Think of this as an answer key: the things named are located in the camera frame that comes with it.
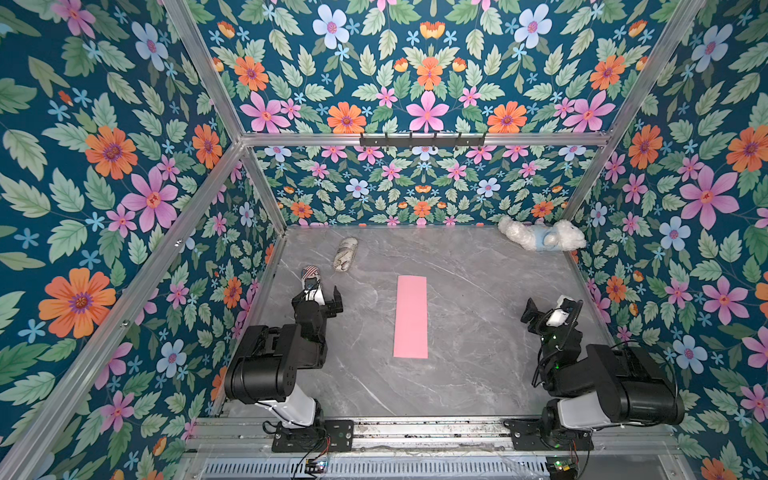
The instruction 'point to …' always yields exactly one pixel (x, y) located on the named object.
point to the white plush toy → (562, 235)
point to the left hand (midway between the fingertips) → (321, 287)
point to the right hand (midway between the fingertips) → (548, 302)
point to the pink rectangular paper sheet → (411, 321)
